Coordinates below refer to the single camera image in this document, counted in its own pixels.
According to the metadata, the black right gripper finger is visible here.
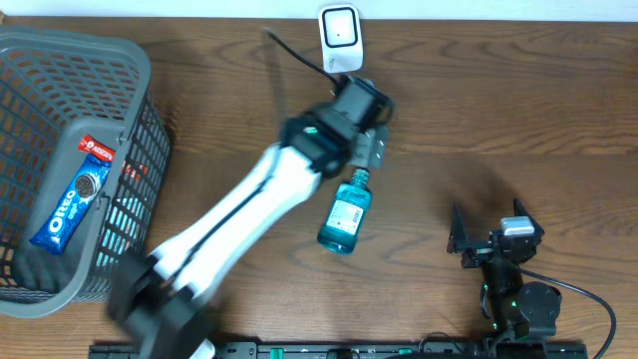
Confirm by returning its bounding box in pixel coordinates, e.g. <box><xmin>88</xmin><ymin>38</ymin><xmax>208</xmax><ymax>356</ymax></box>
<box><xmin>512</xmin><ymin>197</ymin><xmax>541</xmax><ymax>230</ymax></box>
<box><xmin>448</xmin><ymin>204</ymin><xmax>469</xmax><ymax>245</ymax></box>

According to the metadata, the blue mouthwash bottle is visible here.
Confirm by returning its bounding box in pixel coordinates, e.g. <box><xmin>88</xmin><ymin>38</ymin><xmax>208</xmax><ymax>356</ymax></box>
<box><xmin>317</xmin><ymin>168</ymin><xmax>373</xmax><ymax>254</ymax></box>

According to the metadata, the red Nescafe coffee stick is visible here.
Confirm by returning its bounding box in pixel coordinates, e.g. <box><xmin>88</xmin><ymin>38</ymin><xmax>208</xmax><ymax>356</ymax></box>
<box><xmin>78</xmin><ymin>135</ymin><xmax>116</xmax><ymax>163</ymax></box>

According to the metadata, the blue Oreo cookie pack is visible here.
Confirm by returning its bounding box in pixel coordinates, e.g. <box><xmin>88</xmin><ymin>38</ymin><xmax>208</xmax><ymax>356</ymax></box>
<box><xmin>29</xmin><ymin>154</ymin><xmax>112</xmax><ymax>255</ymax></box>

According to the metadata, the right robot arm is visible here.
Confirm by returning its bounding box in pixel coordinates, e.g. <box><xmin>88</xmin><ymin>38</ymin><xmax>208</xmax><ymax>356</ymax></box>
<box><xmin>447</xmin><ymin>198</ymin><xmax>562</xmax><ymax>358</ymax></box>

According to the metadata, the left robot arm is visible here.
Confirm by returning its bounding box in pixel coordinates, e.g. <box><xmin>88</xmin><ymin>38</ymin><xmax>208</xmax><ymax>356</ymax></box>
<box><xmin>107</xmin><ymin>77</ymin><xmax>394</xmax><ymax>358</ymax></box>

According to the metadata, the white barcode scanner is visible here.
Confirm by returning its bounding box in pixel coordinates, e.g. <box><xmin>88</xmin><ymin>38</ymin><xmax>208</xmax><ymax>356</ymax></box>
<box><xmin>318</xmin><ymin>4</ymin><xmax>364</xmax><ymax>74</ymax></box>

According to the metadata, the grey plastic shopping basket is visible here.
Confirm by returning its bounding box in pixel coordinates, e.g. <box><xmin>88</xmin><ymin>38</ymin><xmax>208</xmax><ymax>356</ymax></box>
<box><xmin>1</xmin><ymin>26</ymin><xmax>170</xmax><ymax>318</ymax></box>

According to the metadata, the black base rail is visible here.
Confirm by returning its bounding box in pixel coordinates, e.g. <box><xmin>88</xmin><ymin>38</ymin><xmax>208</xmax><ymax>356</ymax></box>
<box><xmin>89</xmin><ymin>340</ymin><xmax>589</xmax><ymax>359</ymax></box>

